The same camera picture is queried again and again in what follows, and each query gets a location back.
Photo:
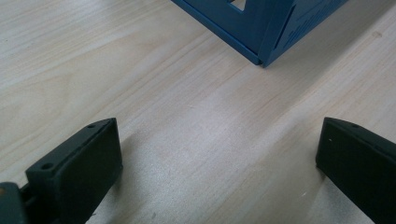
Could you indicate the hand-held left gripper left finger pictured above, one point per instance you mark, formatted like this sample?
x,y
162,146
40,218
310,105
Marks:
x,y
77,174

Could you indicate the blue plastic file rack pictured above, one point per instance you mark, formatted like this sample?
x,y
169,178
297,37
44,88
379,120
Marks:
x,y
267,25

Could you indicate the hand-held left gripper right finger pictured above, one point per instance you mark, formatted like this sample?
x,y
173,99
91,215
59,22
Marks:
x,y
358,161

